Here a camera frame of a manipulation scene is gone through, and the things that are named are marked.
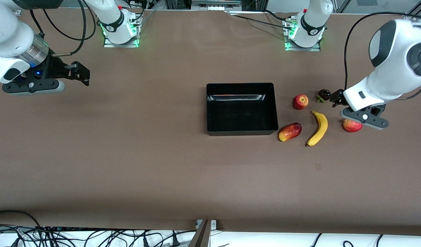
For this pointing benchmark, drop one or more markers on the black plastic box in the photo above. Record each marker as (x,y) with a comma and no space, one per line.
(241,116)

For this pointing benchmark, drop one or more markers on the red yellow mango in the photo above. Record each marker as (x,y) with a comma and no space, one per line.
(290,132)

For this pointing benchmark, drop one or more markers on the dark purple mangosteen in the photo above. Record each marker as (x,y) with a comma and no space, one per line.
(324,94)

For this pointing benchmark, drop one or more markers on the aluminium corner extrusion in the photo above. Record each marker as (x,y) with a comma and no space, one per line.
(414,10)

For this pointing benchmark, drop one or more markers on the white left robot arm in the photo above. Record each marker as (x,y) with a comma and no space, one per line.
(395,68)

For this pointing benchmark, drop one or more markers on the red apple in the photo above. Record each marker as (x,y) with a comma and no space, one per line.
(300,102)

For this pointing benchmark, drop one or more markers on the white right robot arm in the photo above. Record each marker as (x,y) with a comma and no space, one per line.
(8,31)

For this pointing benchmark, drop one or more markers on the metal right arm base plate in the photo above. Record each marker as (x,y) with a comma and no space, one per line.
(109,44)

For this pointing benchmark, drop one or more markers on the grey background equipment box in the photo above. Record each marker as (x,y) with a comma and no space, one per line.
(215,4)

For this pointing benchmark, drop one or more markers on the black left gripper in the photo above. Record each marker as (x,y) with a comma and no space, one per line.
(337,97)

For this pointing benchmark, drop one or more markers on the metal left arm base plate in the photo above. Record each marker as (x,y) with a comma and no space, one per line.
(292,49)

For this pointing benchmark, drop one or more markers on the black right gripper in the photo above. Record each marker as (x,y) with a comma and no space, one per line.
(56,67)

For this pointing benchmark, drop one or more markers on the red yellow round fruit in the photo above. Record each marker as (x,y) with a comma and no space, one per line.
(351,127)

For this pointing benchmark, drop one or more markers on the dark angled post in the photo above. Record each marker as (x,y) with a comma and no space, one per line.
(202,236)

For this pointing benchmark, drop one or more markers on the small metal table bracket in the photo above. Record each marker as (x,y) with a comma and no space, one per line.
(214,224)

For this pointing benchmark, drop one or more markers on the yellow banana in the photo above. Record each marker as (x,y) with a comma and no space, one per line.
(321,128)

